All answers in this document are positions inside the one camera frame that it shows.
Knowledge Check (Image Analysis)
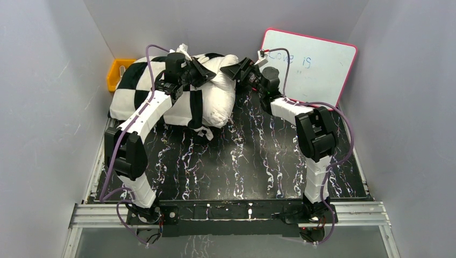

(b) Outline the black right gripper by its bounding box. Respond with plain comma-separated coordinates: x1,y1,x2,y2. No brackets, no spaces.
219,58,266,96

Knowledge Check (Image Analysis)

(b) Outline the black white checkered pillowcase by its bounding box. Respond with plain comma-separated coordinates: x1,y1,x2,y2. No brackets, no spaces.
108,52,225,141

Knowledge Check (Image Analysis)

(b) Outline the white pillow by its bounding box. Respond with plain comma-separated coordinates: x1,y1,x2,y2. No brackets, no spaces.
163,53,239,129

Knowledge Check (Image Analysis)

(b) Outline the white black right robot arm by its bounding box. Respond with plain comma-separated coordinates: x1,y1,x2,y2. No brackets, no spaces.
220,58,338,223

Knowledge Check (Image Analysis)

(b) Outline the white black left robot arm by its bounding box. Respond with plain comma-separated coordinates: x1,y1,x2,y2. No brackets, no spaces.
105,52,216,224

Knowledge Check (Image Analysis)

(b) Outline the white object in bin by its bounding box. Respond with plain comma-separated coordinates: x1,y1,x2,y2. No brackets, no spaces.
119,66,127,77

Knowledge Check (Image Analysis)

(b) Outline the pink framed whiteboard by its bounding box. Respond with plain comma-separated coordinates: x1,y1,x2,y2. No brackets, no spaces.
261,28,358,106

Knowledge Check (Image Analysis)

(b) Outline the yellow plastic bin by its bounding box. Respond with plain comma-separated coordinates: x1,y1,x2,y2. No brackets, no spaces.
106,59,135,92

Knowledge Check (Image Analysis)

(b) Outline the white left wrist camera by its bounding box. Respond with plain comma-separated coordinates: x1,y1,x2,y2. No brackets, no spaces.
175,44,192,60

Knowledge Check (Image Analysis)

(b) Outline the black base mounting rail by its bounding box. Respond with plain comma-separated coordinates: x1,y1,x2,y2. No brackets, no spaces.
126,198,339,240

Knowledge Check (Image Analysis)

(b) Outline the aluminium frame rail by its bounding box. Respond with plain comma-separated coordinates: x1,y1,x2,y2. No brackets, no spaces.
63,200,399,257

